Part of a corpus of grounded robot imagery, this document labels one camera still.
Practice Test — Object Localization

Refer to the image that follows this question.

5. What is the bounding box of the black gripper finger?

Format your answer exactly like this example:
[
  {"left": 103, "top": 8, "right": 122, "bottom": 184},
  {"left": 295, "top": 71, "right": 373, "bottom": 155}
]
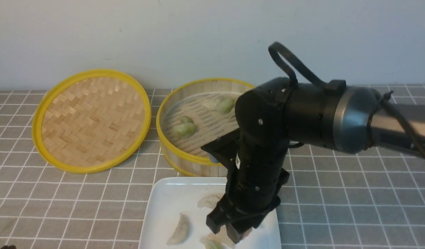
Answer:
[{"left": 206, "top": 201, "right": 233, "bottom": 234}]

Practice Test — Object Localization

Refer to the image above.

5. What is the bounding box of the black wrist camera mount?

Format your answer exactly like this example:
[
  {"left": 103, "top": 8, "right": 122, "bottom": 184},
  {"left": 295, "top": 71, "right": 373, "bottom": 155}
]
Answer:
[{"left": 200, "top": 129, "right": 240, "bottom": 170}]

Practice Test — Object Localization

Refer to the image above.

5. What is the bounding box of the pale dumpling steamer top left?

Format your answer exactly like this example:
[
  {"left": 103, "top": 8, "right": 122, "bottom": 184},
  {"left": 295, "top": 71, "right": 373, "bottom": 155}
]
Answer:
[{"left": 202, "top": 97, "right": 221, "bottom": 111}]

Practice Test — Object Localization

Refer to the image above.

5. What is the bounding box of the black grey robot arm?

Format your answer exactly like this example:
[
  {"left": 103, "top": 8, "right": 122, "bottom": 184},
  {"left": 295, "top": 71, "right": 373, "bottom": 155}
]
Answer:
[{"left": 201, "top": 77, "right": 425, "bottom": 244}]

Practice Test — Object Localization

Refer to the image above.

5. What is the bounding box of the pale dumpling plate lower middle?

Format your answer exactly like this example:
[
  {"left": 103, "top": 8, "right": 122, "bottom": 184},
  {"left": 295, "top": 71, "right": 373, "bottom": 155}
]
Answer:
[{"left": 206, "top": 226, "right": 236, "bottom": 249}]

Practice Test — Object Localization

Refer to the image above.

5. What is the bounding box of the pale dumpling plate left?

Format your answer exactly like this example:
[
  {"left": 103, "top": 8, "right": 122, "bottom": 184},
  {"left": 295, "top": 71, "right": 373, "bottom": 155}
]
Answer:
[{"left": 166, "top": 213, "right": 191, "bottom": 246}]

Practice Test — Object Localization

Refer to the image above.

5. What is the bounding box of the white square plate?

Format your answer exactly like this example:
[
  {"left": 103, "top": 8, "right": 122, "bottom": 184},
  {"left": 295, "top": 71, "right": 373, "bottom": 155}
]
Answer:
[{"left": 138, "top": 177, "right": 281, "bottom": 249}]

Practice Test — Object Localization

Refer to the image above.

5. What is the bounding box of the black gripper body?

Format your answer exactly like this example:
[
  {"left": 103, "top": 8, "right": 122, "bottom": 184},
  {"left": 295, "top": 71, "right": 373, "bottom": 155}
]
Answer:
[{"left": 220, "top": 135, "right": 290, "bottom": 222}]

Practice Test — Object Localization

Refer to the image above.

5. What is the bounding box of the bamboo steamer basket yellow rim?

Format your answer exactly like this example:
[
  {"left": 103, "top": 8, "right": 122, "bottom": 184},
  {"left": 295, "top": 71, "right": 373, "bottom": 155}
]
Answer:
[{"left": 156, "top": 78, "right": 253, "bottom": 177}]

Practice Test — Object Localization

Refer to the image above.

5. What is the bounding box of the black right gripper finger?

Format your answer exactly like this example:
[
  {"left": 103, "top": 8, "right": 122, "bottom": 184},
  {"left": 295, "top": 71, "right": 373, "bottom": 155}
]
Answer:
[{"left": 226, "top": 216, "right": 265, "bottom": 244}]

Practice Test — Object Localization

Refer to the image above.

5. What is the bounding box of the green dumpling steamer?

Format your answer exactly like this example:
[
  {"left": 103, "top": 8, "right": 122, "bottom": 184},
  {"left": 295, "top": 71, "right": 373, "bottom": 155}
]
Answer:
[
  {"left": 199, "top": 237, "right": 223, "bottom": 249},
  {"left": 178, "top": 116, "right": 194, "bottom": 124},
  {"left": 215, "top": 97, "right": 234, "bottom": 114},
  {"left": 172, "top": 123, "right": 197, "bottom": 139}
]

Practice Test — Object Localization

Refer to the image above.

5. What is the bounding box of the pale dumpling plate upper middle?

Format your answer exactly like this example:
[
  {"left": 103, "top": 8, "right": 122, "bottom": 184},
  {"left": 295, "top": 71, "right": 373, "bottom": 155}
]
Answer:
[{"left": 197, "top": 193, "right": 223, "bottom": 209}]

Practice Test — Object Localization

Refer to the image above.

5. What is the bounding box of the bamboo steamer lid yellow rim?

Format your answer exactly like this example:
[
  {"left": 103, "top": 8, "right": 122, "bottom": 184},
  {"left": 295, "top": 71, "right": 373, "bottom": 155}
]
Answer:
[{"left": 31, "top": 69, "right": 152, "bottom": 174}]

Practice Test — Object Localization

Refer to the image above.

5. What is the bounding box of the dark object bottom left corner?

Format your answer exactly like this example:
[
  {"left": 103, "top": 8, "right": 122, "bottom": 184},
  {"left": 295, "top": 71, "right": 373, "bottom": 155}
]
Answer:
[{"left": 0, "top": 245, "right": 17, "bottom": 249}]

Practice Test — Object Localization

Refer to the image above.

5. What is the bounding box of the pale dumpling plate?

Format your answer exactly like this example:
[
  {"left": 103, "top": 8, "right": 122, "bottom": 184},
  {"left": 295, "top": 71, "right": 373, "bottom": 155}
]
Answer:
[
  {"left": 166, "top": 213, "right": 191, "bottom": 246},
  {"left": 206, "top": 226, "right": 236, "bottom": 249},
  {"left": 197, "top": 193, "right": 223, "bottom": 209}
]

